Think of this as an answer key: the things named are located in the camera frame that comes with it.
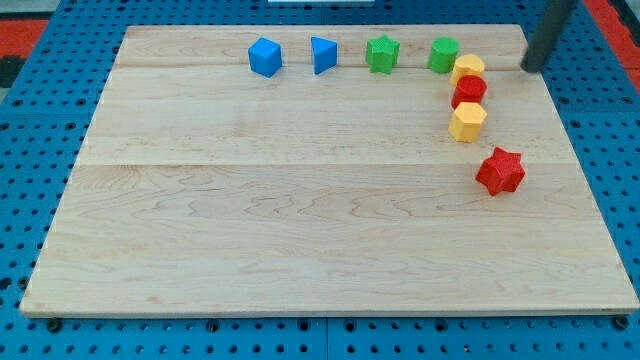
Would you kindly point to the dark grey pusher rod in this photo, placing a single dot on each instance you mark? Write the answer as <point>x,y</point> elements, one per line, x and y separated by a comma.
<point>546,35</point>

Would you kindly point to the yellow heart block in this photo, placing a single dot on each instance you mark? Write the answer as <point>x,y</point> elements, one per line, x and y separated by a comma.
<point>469,64</point>

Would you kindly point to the blue cube block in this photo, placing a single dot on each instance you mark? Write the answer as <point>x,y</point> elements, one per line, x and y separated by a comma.
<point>265,57</point>

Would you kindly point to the red cylinder block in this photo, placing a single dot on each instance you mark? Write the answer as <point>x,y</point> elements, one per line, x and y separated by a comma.
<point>469,88</point>

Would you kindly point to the green cylinder block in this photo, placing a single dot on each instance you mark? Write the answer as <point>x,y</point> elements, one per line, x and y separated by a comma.
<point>443,54</point>

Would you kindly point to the yellow hexagon block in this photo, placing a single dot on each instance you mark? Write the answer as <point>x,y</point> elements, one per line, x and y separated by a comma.
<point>466,121</point>

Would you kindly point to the red star block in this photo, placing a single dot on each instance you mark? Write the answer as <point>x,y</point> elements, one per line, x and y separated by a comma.
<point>501,172</point>

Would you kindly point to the green star block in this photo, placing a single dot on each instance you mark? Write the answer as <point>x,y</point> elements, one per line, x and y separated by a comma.
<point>382,54</point>

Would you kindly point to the blue triangular prism block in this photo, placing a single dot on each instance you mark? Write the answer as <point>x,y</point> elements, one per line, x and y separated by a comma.
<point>324,54</point>

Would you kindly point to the wooden board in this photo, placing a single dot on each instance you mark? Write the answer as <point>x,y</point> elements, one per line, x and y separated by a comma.
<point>205,190</point>

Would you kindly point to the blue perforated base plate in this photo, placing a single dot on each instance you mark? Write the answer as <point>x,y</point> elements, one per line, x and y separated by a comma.
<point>45,115</point>

